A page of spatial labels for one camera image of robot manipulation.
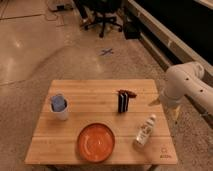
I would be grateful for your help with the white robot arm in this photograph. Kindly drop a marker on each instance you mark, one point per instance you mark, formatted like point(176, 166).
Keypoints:
point(186, 79)

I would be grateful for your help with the white plastic bottle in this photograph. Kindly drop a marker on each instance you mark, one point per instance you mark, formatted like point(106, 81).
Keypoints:
point(145, 131)

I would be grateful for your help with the black office chair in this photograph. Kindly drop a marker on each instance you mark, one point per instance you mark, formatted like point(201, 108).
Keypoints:
point(93, 12)

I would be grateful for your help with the blue cloth in cup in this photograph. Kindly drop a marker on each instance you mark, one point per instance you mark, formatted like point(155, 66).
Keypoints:
point(58, 103)

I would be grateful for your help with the brown chocolate bar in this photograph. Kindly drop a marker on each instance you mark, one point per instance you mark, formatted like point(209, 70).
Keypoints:
point(129, 93)

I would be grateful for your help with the white cup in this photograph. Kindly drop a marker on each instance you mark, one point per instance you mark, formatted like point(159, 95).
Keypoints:
point(63, 115)

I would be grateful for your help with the orange plate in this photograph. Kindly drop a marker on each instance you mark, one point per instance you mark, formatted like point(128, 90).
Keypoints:
point(95, 142)

